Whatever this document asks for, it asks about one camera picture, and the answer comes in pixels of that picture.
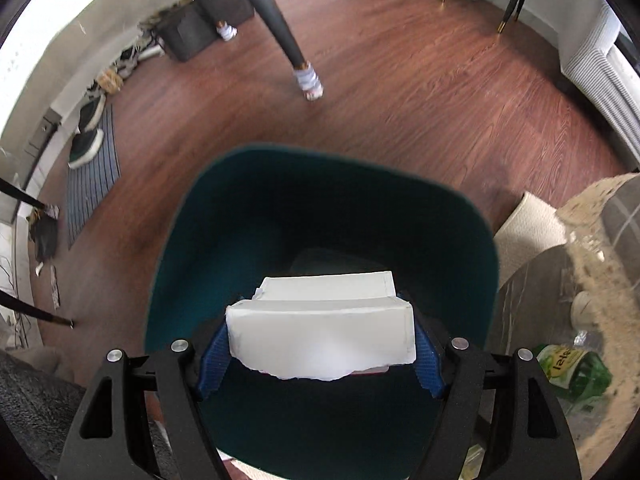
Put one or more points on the grey plaid fringed cushion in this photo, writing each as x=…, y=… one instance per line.
x=620, y=220

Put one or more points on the dark storage box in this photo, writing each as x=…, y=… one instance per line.
x=180, y=35

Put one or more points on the teal trash bin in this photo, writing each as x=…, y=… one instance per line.
x=300, y=210

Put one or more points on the striped grey doormat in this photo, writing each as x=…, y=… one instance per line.
x=95, y=185

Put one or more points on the white paper box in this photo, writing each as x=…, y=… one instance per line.
x=320, y=330

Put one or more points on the dark sneaker white sole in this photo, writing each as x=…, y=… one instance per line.
x=90, y=115
x=85, y=150

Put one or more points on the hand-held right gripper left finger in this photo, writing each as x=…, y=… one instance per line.
x=210, y=366

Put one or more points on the grey shaggy rug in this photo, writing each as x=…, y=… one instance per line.
x=35, y=410

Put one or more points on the green plastic bottle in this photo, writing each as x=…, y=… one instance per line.
x=585, y=375

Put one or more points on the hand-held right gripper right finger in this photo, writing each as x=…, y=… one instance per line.
x=428, y=366

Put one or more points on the white striped sofa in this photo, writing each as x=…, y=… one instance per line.
x=595, y=75

